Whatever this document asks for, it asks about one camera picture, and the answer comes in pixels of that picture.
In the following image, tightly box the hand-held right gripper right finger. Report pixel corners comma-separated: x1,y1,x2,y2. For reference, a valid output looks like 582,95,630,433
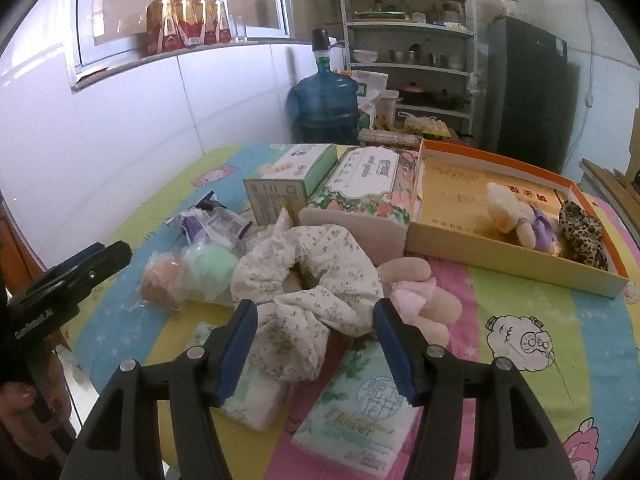
372,297,581,480

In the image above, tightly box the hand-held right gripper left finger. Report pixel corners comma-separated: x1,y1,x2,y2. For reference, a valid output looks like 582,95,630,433
60,299,261,480

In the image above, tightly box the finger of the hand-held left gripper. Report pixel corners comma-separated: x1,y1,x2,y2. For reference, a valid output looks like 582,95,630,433
7,241,133,312

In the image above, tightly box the beige plush toy pink dress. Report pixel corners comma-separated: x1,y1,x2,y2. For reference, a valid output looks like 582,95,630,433
377,256,464,347

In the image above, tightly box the green leaf print tissue pack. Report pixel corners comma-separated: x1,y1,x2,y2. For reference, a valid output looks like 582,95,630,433
291,344,424,467

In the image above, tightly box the green bath sponge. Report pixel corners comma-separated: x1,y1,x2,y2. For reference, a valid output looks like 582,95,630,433
181,244,242,307

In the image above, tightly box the floral fabric scrunchie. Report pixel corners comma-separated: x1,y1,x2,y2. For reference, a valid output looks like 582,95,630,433
230,224,387,382

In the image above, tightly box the purple plastic packet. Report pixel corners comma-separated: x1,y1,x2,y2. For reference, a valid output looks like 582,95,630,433
167,191,257,252

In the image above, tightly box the orange cardboard box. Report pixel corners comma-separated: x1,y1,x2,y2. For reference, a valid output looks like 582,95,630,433
404,139,630,300

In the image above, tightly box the beige plush toy purple dress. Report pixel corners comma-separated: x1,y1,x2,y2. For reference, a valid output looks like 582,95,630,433
486,182,558,252

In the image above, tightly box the leopard print scrunchie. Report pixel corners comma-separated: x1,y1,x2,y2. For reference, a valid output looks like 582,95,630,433
556,201,611,272

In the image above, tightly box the person's left hand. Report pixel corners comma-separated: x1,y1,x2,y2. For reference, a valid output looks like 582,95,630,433
0,345,76,461

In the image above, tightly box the white tissue pack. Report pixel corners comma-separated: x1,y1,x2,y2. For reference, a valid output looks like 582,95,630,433
192,322,294,432

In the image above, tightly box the peach bath sponge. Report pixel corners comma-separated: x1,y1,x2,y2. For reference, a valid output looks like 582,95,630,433
139,257,190,315

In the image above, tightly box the cartoon printed blanket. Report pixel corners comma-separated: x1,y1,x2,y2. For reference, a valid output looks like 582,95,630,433
65,144,640,480

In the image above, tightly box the floral tissue pack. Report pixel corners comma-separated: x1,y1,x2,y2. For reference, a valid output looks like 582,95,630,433
298,146,420,257

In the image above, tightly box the green tissue box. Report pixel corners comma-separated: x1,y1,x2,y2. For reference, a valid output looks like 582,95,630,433
243,143,338,226

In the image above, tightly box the blue water jug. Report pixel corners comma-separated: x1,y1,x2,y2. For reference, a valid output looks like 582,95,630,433
290,57,362,145

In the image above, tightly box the cooking oil bottle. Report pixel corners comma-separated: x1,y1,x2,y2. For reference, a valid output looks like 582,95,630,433
169,0,191,50
145,0,174,56
204,0,226,44
186,0,208,47

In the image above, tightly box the white green sack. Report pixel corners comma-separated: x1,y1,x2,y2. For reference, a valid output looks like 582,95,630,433
351,71,390,113

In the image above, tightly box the wooden cutting board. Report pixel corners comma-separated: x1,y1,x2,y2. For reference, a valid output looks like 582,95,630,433
579,158,640,198

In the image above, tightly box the dark grey refrigerator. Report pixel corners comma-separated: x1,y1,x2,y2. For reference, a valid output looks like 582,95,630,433
486,15,572,172

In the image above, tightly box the white metal shelf rack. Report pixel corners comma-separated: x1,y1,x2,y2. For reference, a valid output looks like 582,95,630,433
339,0,477,142

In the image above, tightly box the black water pump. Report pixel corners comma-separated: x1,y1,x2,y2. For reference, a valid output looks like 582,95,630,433
311,28,347,57

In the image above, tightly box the sliding window frame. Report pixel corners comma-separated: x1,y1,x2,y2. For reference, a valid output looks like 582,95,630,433
65,0,337,92

